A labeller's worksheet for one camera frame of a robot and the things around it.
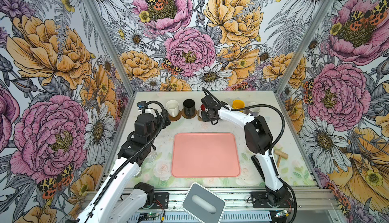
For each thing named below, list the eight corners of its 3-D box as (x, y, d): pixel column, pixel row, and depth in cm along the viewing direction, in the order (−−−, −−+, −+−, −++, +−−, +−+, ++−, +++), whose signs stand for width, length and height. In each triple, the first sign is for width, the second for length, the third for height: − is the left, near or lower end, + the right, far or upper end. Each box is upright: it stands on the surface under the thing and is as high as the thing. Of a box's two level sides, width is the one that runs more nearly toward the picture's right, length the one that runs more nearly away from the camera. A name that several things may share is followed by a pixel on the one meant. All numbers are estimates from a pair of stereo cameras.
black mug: (189, 120, 108) (188, 110, 99) (182, 112, 112) (181, 101, 104) (198, 115, 111) (198, 104, 102) (191, 107, 115) (190, 96, 107)
